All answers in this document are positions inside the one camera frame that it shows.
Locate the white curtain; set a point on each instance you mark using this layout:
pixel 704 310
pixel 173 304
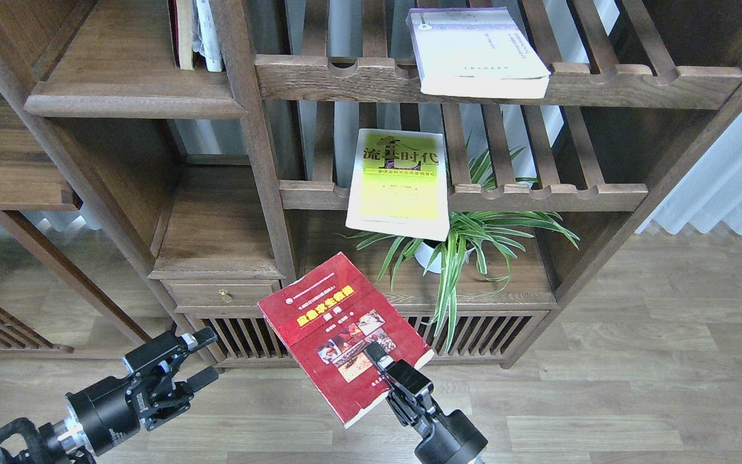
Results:
pixel 710 193

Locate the white plant pot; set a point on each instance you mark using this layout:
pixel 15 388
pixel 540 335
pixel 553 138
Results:
pixel 428 258

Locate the spider plant leaves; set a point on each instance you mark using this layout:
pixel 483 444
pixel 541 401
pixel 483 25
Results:
pixel 469 231

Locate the upright tan book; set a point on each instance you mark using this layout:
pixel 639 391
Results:
pixel 182 22

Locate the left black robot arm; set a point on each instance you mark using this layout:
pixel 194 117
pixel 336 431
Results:
pixel 22 442

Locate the dark wooden bookshelf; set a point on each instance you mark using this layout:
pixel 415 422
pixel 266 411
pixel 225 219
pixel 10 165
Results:
pixel 228 180

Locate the yellow green book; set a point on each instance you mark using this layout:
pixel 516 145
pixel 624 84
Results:
pixel 399 184

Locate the white purple book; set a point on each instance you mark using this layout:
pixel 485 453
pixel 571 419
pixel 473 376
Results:
pixel 475 52

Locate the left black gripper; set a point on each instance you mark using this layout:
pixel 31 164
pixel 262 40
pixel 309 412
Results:
pixel 112 410

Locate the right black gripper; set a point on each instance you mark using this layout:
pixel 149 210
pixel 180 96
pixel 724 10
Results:
pixel 445 438

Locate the brass drawer knob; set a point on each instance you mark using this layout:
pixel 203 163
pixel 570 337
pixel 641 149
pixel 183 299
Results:
pixel 225 296

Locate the red paperback book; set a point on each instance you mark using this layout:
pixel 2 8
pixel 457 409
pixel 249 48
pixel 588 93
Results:
pixel 326 319

